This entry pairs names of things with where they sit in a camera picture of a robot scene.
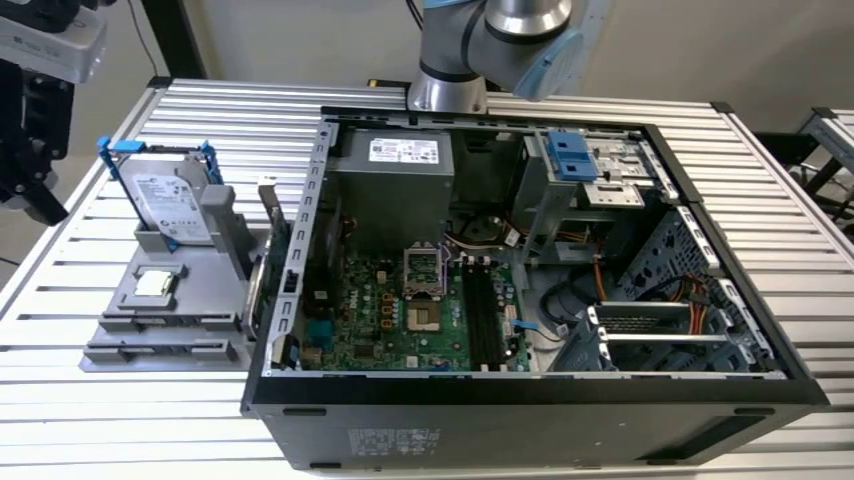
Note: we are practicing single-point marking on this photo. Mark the green motherboard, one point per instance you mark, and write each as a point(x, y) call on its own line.
point(367, 310)

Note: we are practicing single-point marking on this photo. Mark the black open PC case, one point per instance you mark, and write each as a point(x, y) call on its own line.
point(467, 425)

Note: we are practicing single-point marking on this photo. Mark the grey power supply unit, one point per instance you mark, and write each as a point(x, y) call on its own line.
point(393, 200)

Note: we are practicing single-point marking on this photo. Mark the perforated grey disk bay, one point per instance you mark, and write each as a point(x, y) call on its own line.
point(640, 320)

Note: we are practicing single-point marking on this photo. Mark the metal side table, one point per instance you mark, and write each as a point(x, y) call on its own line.
point(827, 150)

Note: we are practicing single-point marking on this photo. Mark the blue expansion slot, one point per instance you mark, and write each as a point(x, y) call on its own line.
point(320, 335)

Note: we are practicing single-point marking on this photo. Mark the CPU socket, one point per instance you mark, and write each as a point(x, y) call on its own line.
point(423, 317)

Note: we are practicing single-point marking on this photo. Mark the grey parts rack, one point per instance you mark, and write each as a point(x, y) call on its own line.
point(200, 280)

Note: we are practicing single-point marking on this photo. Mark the green graphics card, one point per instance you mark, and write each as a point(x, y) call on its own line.
point(275, 260)

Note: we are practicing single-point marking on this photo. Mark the black RAM slot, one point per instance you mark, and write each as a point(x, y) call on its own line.
point(475, 315)
point(492, 325)

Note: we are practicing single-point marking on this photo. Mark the blue drive latch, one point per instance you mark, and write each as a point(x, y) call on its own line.
point(568, 155)

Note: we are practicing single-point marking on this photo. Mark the yellow plug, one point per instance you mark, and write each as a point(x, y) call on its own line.
point(380, 83)

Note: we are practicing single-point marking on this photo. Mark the RAM stick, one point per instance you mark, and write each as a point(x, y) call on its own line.
point(173, 345)
point(183, 318)

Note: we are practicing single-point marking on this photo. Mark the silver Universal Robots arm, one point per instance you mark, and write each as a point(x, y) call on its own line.
point(520, 40)

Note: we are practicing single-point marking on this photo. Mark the black upright post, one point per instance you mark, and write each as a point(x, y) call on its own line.
point(180, 40)

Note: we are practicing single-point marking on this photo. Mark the silver CPU chip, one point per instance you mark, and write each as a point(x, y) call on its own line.
point(155, 284)

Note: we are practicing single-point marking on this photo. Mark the grey metal disk bay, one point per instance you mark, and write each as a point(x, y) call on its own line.
point(614, 195)

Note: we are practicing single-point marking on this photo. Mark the copper CPU cooler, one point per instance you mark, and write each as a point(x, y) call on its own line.
point(476, 230)

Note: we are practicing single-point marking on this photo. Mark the hard disk in blue carrier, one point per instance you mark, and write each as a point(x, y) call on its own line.
point(167, 205)

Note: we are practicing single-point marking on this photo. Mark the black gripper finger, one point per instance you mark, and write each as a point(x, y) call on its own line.
point(43, 197)

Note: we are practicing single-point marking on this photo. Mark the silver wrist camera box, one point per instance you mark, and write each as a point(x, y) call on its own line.
point(47, 35)

